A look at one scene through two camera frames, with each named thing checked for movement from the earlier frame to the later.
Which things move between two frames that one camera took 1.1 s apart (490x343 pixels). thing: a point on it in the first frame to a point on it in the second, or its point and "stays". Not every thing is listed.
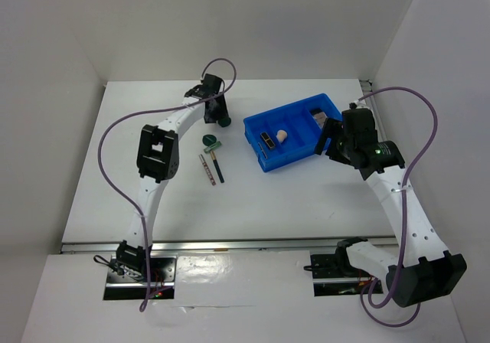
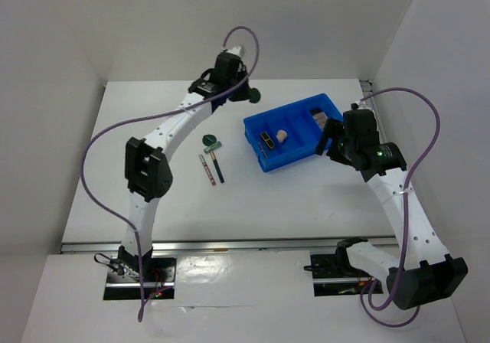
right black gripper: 331,129 stays
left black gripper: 223,112 to 244,95
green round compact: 224,122 to 255,95
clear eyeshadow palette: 320,119 stays
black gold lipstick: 268,140 stays
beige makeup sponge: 281,135 stays
